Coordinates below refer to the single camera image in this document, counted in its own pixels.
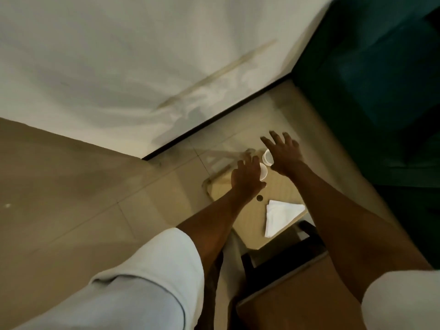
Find person's left hand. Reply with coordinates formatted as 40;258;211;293
230;154;267;202

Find person's right hand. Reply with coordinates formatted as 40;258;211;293
260;131;305;177

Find white napkin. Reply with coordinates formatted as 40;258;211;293
264;199;307;238

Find person's left forearm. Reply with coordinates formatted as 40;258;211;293
175;188;257;272

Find person's right forearm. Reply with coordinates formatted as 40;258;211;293
288;161;434;303

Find beige plastic stool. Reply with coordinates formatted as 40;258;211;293
203;147;310;251

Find black baseboard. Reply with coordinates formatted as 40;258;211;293
141;77;293;161

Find brown trousers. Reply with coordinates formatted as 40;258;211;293
194;250;225;330

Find dark green armchair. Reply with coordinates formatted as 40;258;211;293
291;0;440;188

